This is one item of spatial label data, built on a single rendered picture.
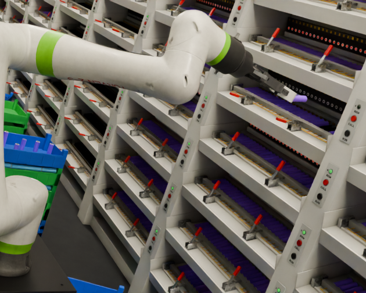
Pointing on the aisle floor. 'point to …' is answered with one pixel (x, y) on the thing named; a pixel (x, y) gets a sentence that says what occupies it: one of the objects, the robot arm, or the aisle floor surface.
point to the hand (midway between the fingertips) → (283, 91)
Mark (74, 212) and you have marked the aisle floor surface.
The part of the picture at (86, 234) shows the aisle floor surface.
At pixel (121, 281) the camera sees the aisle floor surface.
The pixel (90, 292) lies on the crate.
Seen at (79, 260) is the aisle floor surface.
